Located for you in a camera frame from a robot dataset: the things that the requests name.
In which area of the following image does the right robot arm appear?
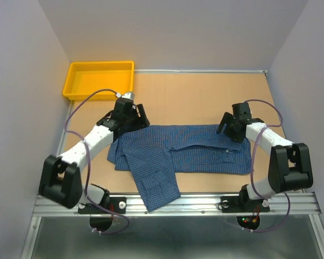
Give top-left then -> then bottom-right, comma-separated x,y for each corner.
217,102 -> 313,213

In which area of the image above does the yellow plastic bin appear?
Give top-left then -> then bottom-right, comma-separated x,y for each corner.
62,61 -> 134,101

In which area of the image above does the blue plaid long sleeve shirt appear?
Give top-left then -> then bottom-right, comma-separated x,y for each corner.
107,125 -> 252,212

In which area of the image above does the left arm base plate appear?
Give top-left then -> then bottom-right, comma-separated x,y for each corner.
77,196 -> 126,214

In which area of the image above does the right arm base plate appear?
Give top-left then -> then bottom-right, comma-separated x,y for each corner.
219,195 -> 270,213

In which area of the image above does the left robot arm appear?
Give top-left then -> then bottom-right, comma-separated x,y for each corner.
38,97 -> 150,209

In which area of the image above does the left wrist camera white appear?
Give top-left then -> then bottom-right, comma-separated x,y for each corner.
115,91 -> 135,101

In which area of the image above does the aluminium mounting rail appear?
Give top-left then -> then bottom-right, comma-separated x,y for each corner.
32,192 -> 323,216

